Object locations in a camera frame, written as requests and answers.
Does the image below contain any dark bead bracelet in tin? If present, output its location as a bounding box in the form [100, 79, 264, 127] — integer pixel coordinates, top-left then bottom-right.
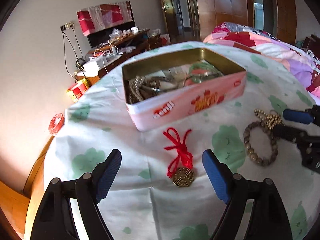
[138, 77, 166, 100]

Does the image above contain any red cord brass pendant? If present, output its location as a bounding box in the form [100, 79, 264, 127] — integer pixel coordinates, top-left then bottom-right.
[163, 127, 195, 188]

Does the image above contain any gold pearl bead necklace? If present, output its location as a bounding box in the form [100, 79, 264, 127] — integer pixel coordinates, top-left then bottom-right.
[127, 76, 161, 105]

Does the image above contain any wooden door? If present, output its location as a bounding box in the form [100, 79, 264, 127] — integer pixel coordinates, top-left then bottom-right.
[161, 0, 179, 40]

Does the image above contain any brown wooden bead bracelet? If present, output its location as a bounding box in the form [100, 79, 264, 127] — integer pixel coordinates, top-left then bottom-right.
[242, 121, 279, 168]

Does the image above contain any wall power socket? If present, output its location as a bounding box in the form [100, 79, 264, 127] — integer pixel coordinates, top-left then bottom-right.
[60, 22, 74, 31]

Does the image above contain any white box device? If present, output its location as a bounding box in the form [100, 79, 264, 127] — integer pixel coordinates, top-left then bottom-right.
[83, 56, 107, 76]

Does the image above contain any wooden tv cabinet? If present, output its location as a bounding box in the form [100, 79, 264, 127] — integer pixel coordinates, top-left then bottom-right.
[74, 29, 163, 86]

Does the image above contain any white cloud print bedsheet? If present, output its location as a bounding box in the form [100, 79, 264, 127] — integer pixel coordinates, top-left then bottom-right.
[30, 42, 319, 239]

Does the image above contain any red round ornament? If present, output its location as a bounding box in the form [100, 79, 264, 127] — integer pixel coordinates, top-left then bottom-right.
[48, 113, 65, 136]

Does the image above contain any red patchwork cloth cover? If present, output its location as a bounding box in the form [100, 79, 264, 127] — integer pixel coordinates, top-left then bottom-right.
[76, 1, 133, 36]

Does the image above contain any silver bangle in tin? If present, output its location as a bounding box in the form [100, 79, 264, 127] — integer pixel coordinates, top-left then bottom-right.
[183, 72, 221, 87]

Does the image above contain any black television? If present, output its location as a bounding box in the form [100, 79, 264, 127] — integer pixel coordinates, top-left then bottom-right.
[87, 21, 136, 48]

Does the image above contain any pink cookie tin box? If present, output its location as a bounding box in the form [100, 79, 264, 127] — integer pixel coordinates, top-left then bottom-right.
[122, 46, 247, 131]

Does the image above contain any wooden wardrobe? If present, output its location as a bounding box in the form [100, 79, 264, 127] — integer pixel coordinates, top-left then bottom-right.
[156, 0, 298, 46]

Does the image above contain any pink patchwork quilt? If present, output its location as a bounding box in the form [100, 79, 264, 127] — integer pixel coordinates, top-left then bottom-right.
[203, 22, 319, 105]

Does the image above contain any red yellow gift box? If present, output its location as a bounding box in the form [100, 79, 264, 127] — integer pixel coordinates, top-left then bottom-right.
[66, 78, 90, 102]

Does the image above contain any green jade bangle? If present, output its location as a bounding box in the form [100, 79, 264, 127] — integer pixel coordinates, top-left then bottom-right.
[189, 61, 223, 76]

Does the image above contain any hanging white cable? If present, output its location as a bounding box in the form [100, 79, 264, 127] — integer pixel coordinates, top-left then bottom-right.
[61, 26, 86, 81]

